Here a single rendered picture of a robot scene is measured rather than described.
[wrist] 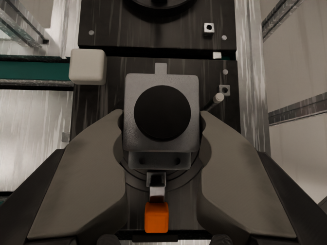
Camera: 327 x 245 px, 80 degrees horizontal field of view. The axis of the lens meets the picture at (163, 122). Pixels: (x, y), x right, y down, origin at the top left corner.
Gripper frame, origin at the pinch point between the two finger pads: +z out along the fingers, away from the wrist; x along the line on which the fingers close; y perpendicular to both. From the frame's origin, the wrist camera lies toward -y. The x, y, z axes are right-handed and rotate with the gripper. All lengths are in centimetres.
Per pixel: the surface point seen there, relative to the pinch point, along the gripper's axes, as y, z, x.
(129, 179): 12.9, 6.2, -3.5
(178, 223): 18.5, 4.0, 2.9
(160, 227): 9.8, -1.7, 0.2
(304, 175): 22.0, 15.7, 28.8
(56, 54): 1.3, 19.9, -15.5
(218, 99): 1.3, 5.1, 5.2
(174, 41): -1.0, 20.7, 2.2
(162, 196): 8.4, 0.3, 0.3
